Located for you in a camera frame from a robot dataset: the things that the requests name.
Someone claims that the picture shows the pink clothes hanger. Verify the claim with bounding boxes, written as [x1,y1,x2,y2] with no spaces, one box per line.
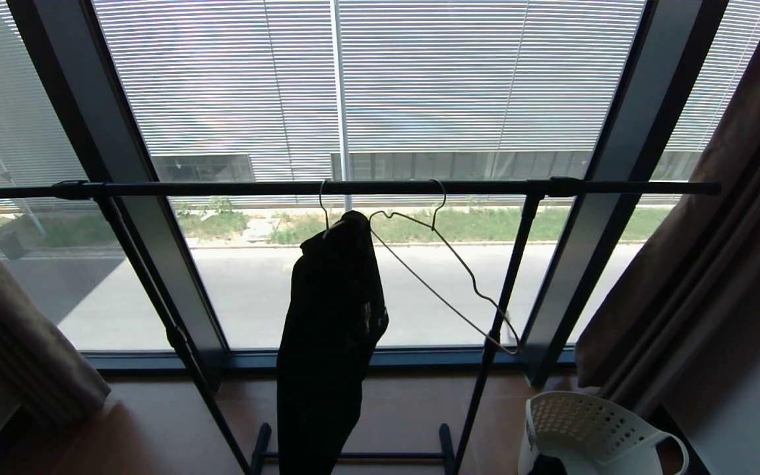
[368,179,522,356]
[318,179,349,239]

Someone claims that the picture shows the black garment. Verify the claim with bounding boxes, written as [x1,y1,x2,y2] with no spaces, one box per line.
[276,210,390,475]
[528,453,569,475]

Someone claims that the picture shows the black clothes rack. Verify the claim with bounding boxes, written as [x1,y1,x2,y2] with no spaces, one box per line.
[0,176,722,475]

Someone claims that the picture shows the white laundry basket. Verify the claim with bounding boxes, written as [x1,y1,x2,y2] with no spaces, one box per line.
[517,391,690,475]

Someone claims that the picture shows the window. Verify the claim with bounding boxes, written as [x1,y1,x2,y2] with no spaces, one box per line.
[0,0,760,373]

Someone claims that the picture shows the brown curtain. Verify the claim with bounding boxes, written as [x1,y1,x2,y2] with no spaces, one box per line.
[575,0,760,418]
[0,212,112,428]

